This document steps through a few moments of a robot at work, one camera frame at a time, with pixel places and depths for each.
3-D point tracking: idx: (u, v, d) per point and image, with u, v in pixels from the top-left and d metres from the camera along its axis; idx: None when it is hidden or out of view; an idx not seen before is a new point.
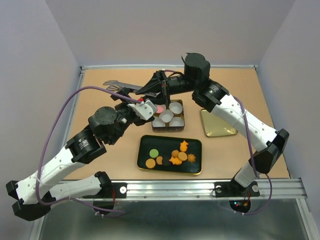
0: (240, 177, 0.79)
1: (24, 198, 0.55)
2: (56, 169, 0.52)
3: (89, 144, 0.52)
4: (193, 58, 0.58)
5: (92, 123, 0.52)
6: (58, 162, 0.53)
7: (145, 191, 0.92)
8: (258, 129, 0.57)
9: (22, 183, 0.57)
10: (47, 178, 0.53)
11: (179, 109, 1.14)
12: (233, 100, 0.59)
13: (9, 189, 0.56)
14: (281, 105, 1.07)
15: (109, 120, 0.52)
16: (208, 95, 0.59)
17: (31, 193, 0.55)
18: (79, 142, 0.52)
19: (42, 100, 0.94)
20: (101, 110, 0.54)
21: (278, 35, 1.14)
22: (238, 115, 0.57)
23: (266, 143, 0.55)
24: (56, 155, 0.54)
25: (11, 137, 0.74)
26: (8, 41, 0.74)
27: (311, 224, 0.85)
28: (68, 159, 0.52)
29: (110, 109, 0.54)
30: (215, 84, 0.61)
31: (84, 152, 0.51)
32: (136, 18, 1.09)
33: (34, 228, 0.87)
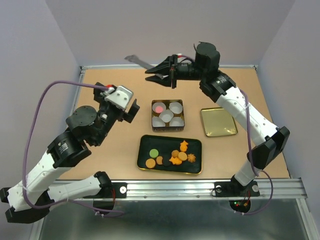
0: (240, 175, 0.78)
1: (15, 206, 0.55)
2: (40, 175, 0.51)
3: (70, 147, 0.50)
4: (205, 47, 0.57)
5: (70, 124, 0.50)
6: (41, 168, 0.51)
7: (145, 190, 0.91)
8: (259, 123, 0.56)
9: (11, 191, 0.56)
10: (33, 186, 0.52)
11: (180, 109, 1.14)
12: (239, 92, 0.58)
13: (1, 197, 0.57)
14: (281, 105, 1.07)
15: (88, 121, 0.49)
16: (215, 85, 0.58)
17: (20, 201, 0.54)
18: (60, 146, 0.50)
19: (42, 100, 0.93)
20: (80, 110, 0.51)
21: (278, 35, 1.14)
22: (241, 107, 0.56)
23: (265, 137, 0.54)
24: (39, 162, 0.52)
25: (10, 137, 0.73)
26: (7, 41, 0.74)
27: (311, 224, 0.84)
28: (49, 165, 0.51)
29: (89, 109, 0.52)
30: (224, 75, 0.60)
31: (65, 157, 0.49)
32: (136, 18, 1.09)
33: (35, 228, 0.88)
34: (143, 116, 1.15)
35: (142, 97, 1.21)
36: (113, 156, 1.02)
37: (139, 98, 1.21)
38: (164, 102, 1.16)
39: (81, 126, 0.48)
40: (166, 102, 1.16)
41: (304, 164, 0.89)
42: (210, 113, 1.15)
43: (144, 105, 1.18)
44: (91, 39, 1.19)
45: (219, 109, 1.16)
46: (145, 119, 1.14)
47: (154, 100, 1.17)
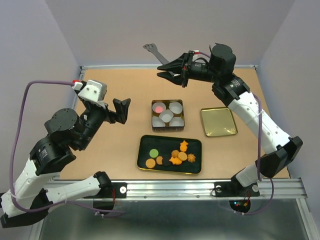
0: (242, 176, 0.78)
1: (8, 212, 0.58)
2: (25, 183, 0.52)
3: (51, 153, 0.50)
4: (219, 49, 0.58)
5: (49, 129, 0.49)
6: (25, 175, 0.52)
7: (145, 190, 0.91)
8: (271, 131, 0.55)
9: (5, 197, 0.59)
10: (20, 193, 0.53)
11: (180, 109, 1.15)
12: (252, 98, 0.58)
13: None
14: (281, 105, 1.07)
15: (67, 125, 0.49)
16: (228, 88, 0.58)
17: (11, 207, 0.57)
18: (41, 152, 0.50)
19: (42, 99, 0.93)
20: (59, 113, 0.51)
21: (278, 35, 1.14)
22: (253, 114, 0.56)
23: (276, 146, 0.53)
24: (23, 170, 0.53)
25: (10, 137, 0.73)
26: (7, 41, 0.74)
27: (311, 224, 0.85)
28: (32, 172, 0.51)
29: (69, 113, 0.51)
30: (237, 79, 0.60)
31: (47, 163, 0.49)
32: (136, 18, 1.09)
33: (34, 228, 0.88)
34: (143, 116, 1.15)
35: (142, 97, 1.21)
36: (113, 156, 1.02)
37: (139, 98, 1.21)
38: (164, 103, 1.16)
39: (59, 131, 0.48)
40: (166, 102, 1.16)
41: (304, 165, 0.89)
42: (209, 113, 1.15)
43: (144, 105, 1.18)
44: (91, 39, 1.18)
45: (219, 109, 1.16)
46: (146, 119, 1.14)
47: (154, 100, 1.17)
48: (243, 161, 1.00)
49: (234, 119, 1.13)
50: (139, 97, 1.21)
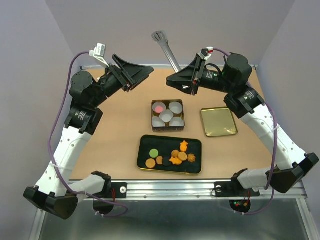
0: (245, 179, 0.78)
1: (55, 190, 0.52)
2: (69, 147, 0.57)
3: (86, 113, 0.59)
4: (236, 59, 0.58)
5: (74, 93, 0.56)
6: (68, 141, 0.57)
7: (145, 190, 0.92)
8: (287, 147, 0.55)
9: (42, 182, 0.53)
10: (65, 161, 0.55)
11: (179, 109, 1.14)
12: (268, 112, 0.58)
13: (31, 194, 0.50)
14: (281, 105, 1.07)
15: (88, 82, 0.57)
16: (242, 100, 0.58)
17: (58, 181, 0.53)
18: (78, 114, 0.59)
19: (42, 100, 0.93)
20: (74, 79, 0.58)
21: (278, 36, 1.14)
22: (268, 128, 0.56)
23: (292, 164, 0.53)
24: (62, 139, 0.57)
25: (10, 138, 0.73)
26: (7, 41, 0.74)
27: (311, 224, 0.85)
28: (75, 133, 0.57)
29: (82, 75, 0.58)
30: (252, 90, 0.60)
31: (88, 120, 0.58)
32: (136, 19, 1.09)
33: (35, 228, 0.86)
34: (143, 116, 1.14)
35: (143, 99, 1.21)
36: (113, 157, 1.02)
37: (140, 99, 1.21)
38: (164, 103, 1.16)
39: (85, 88, 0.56)
40: (166, 102, 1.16)
41: None
42: (209, 113, 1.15)
43: (144, 105, 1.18)
44: (91, 39, 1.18)
45: (219, 109, 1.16)
46: (146, 119, 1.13)
47: (154, 100, 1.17)
48: (243, 162, 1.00)
49: (234, 119, 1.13)
50: (139, 98, 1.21)
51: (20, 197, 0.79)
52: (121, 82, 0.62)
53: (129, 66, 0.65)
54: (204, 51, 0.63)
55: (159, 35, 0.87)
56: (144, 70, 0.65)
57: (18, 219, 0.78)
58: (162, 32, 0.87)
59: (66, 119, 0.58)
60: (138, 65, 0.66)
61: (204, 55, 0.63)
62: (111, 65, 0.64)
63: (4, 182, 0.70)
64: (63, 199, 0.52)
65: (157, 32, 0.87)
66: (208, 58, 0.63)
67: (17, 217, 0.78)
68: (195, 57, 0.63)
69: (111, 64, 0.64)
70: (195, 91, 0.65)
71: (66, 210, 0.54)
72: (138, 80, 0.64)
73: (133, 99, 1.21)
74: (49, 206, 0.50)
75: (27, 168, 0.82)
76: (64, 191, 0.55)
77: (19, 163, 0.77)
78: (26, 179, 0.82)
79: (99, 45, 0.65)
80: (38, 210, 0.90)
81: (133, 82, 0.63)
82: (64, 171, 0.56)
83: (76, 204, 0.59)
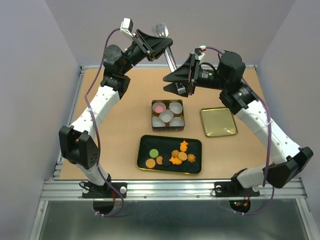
0: (243, 177, 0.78)
1: (88, 129, 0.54)
2: (104, 100, 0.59)
3: (117, 80, 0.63)
4: (229, 56, 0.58)
5: (107, 64, 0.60)
6: (102, 96, 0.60)
7: (145, 190, 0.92)
8: (281, 141, 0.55)
9: (77, 122, 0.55)
10: (99, 109, 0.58)
11: (179, 109, 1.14)
12: (261, 107, 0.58)
13: (66, 130, 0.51)
14: (281, 105, 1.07)
15: (118, 54, 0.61)
16: (236, 97, 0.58)
17: (92, 124, 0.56)
18: (111, 79, 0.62)
19: (42, 99, 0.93)
20: (105, 51, 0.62)
21: (278, 36, 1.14)
22: (262, 123, 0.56)
23: (286, 157, 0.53)
24: (97, 94, 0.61)
25: (11, 138, 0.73)
26: (7, 42, 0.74)
27: (311, 224, 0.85)
28: (109, 90, 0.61)
29: (112, 47, 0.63)
30: (246, 87, 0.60)
31: (119, 86, 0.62)
32: (136, 18, 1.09)
33: (34, 228, 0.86)
34: (143, 116, 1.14)
35: (142, 99, 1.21)
36: (113, 157, 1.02)
37: (140, 99, 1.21)
38: (164, 102, 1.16)
39: (117, 60, 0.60)
40: (166, 102, 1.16)
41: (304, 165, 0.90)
42: (209, 113, 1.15)
43: (144, 105, 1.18)
44: (91, 40, 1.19)
45: (219, 109, 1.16)
46: (145, 119, 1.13)
47: (154, 100, 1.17)
48: (244, 162, 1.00)
49: (234, 119, 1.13)
50: (139, 98, 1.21)
51: (20, 197, 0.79)
52: (143, 50, 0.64)
53: (150, 39, 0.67)
54: (197, 50, 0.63)
55: (159, 29, 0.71)
56: (164, 41, 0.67)
57: (18, 218, 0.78)
58: (163, 25, 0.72)
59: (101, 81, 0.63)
60: (159, 37, 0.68)
61: (197, 54, 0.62)
62: (134, 35, 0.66)
63: (4, 182, 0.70)
64: (93, 142, 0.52)
65: (157, 26, 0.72)
66: (202, 57, 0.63)
67: (17, 217, 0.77)
68: (189, 55, 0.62)
69: (135, 36, 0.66)
70: (191, 90, 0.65)
71: (91, 157, 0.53)
72: (158, 49, 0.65)
73: (133, 99, 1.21)
74: (81, 143, 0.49)
75: (26, 167, 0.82)
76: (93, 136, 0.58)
77: (18, 162, 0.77)
78: (25, 178, 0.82)
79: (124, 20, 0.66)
80: (38, 210, 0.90)
81: (152, 51, 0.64)
82: (97, 119, 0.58)
83: (96, 160, 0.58)
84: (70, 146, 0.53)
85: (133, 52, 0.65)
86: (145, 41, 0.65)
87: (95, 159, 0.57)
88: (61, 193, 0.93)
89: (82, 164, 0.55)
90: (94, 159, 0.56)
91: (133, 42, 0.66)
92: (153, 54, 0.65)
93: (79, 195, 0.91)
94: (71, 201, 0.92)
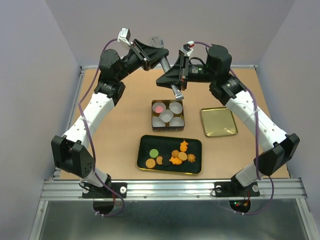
0: (241, 175, 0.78)
1: (82, 139, 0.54)
2: (97, 108, 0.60)
3: (111, 86, 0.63)
4: (216, 50, 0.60)
5: (103, 68, 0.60)
6: (96, 103, 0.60)
7: (145, 190, 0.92)
8: (268, 128, 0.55)
9: (70, 132, 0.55)
10: (93, 117, 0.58)
11: (180, 109, 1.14)
12: (249, 96, 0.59)
13: (59, 140, 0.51)
14: (280, 105, 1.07)
15: (115, 58, 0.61)
16: (225, 88, 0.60)
17: (85, 132, 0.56)
18: (105, 86, 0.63)
19: (41, 98, 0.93)
20: (103, 55, 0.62)
21: (278, 36, 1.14)
22: (250, 112, 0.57)
23: (273, 143, 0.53)
24: (90, 101, 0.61)
25: (11, 138, 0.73)
26: (7, 42, 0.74)
27: (311, 224, 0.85)
28: (104, 97, 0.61)
29: (109, 52, 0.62)
30: (234, 79, 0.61)
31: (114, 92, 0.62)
32: (136, 18, 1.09)
33: (34, 228, 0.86)
34: (143, 116, 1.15)
35: (142, 99, 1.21)
36: (113, 156, 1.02)
37: (140, 99, 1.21)
38: (164, 102, 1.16)
39: (113, 63, 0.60)
40: (166, 102, 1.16)
41: (304, 165, 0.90)
42: (209, 113, 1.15)
43: (144, 105, 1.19)
44: (91, 40, 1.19)
45: (219, 109, 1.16)
46: (145, 119, 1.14)
47: (154, 100, 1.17)
48: (244, 161, 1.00)
49: (234, 119, 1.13)
50: (138, 98, 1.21)
51: (20, 197, 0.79)
52: (140, 57, 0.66)
53: (147, 48, 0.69)
54: (186, 47, 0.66)
55: (155, 41, 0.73)
56: (160, 51, 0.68)
57: (18, 218, 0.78)
58: (159, 38, 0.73)
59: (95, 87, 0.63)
60: (156, 47, 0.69)
61: (186, 51, 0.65)
62: (131, 44, 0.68)
63: (4, 183, 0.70)
64: (87, 152, 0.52)
65: (153, 38, 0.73)
66: (190, 53, 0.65)
67: (17, 216, 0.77)
68: (179, 55, 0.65)
69: (132, 44, 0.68)
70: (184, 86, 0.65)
71: (85, 167, 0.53)
72: (155, 57, 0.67)
73: (133, 99, 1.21)
74: (74, 152, 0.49)
75: (26, 167, 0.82)
76: (87, 145, 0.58)
77: (18, 162, 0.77)
78: (25, 178, 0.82)
79: (123, 29, 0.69)
80: (38, 210, 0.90)
81: (149, 59, 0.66)
82: (91, 127, 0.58)
83: (90, 170, 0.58)
84: (63, 156, 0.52)
85: (130, 59, 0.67)
86: (142, 50, 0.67)
87: (89, 168, 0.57)
88: (61, 194, 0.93)
89: (76, 173, 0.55)
90: (88, 168, 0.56)
91: (130, 50, 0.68)
92: (149, 62, 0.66)
93: (79, 195, 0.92)
94: (71, 200, 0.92)
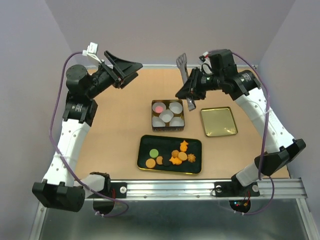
0: (241, 175, 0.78)
1: (64, 179, 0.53)
2: (72, 138, 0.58)
3: (81, 106, 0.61)
4: (216, 50, 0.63)
5: (72, 85, 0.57)
6: (69, 132, 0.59)
7: (145, 190, 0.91)
8: (276, 132, 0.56)
9: (49, 174, 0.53)
10: (70, 151, 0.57)
11: (179, 109, 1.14)
12: (262, 95, 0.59)
13: (40, 187, 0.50)
14: (280, 105, 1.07)
15: (84, 73, 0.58)
16: (238, 82, 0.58)
17: (66, 170, 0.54)
18: (74, 107, 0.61)
19: (41, 98, 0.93)
20: (69, 72, 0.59)
21: (278, 36, 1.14)
22: (260, 111, 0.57)
23: (279, 147, 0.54)
24: (62, 131, 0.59)
25: (11, 137, 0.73)
26: (8, 42, 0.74)
27: (311, 224, 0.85)
28: (75, 124, 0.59)
29: (76, 67, 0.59)
30: (248, 74, 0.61)
31: (86, 112, 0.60)
32: (136, 19, 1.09)
33: (34, 228, 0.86)
34: (143, 116, 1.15)
35: (142, 99, 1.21)
36: (113, 157, 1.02)
37: (139, 99, 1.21)
38: (164, 102, 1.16)
39: (82, 78, 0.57)
40: (166, 102, 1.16)
41: (304, 164, 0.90)
42: (210, 113, 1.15)
43: (144, 105, 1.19)
44: (91, 40, 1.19)
45: (219, 109, 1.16)
46: (145, 119, 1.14)
47: (154, 100, 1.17)
48: (244, 161, 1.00)
49: (234, 119, 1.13)
50: (138, 98, 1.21)
51: (20, 197, 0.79)
52: (113, 77, 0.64)
53: (120, 62, 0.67)
54: (201, 58, 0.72)
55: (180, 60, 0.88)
56: (135, 65, 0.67)
57: (18, 217, 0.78)
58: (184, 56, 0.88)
59: (64, 113, 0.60)
60: (128, 61, 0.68)
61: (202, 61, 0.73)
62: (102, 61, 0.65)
63: (4, 183, 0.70)
64: (72, 188, 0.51)
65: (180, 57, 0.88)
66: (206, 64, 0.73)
67: (17, 216, 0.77)
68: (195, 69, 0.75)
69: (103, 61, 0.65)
70: (199, 95, 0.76)
71: (75, 201, 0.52)
72: (129, 73, 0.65)
73: (132, 99, 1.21)
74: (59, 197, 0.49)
75: (25, 167, 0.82)
76: (72, 180, 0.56)
77: (18, 162, 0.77)
78: (26, 178, 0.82)
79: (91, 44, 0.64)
80: (38, 210, 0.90)
81: (123, 75, 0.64)
82: (70, 162, 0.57)
83: (84, 201, 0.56)
84: (49, 199, 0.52)
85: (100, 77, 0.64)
86: (115, 65, 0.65)
87: (82, 198, 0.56)
88: None
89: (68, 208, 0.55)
90: (81, 199, 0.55)
91: (101, 68, 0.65)
92: (124, 78, 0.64)
93: None
94: None
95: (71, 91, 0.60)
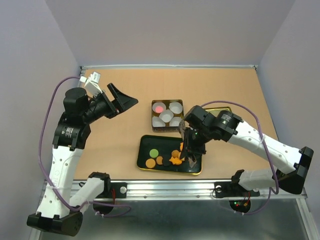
0: (246, 182, 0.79)
1: (58, 212, 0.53)
2: (64, 167, 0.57)
3: (73, 129, 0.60)
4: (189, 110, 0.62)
5: (70, 103, 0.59)
6: (61, 161, 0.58)
7: (145, 190, 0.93)
8: (282, 152, 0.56)
9: (43, 207, 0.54)
10: (62, 181, 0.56)
11: (180, 110, 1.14)
12: (248, 126, 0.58)
13: (34, 220, 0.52)
14: (280, 106, 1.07)
15: (82, 93, 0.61)
16: (223, 126, 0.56)
17: (60, 202, 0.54)
18: (65, 130, 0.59)
19: (42, 98, 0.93)
20: (68, 92, 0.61)
21: (277, 36, 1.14)
22: (257, 141, 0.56)
23: (294, 165, 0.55)
24: (54, 161, 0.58)
25: (11, 137, 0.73)
26: (7, 42, 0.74)
27: (311, 224, 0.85)
28: (66, 153, 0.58)
29: (75, 90, 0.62)
30: (227, 113, 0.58)
31: (76, 136, 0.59)
32: (136, 18, 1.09)
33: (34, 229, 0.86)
34: (143, 116, 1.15)
35: (142, 99, 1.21)
36: (113, 157, 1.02)
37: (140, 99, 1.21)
38: (164, 102, 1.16)
39: (79, 97, 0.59)
40: (166, 102, 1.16)
41: None
42: None
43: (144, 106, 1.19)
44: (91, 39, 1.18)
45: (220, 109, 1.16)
46: (145, 119, 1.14)
47: (154, 100, 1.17)
48: (244, 161, 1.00)
49: None
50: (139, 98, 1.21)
51: (20, 198, 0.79)
52: (111, 107, 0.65)
53: (121, 94, 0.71)
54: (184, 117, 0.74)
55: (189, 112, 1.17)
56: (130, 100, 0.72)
57: (17, 218, 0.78)
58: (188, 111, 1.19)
59: (54, 139, 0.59)
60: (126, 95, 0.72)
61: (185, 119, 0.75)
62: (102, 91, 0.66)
63: (3, 184, 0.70)
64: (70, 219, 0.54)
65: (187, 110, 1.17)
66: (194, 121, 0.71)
67: (16, 217, 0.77)
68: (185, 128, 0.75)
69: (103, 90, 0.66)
70: (198, 153, 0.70)
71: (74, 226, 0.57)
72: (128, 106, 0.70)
73: None
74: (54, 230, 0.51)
75: (25, 167, 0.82)
76: (67, 210, 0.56)
77: (18, 162, 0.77)
78: (25, 178, 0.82)
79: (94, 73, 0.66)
80: None
81: (123, 108, 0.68)
82: (64, 191, 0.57)
83: (82, 219, 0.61)
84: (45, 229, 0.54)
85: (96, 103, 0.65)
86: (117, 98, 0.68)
87: (77, 224, 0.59)
88: None
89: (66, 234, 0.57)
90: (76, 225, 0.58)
91: (99, 96, 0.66)
92: (123, 110, 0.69)
93: None
94: None
95: (66, 111, 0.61)
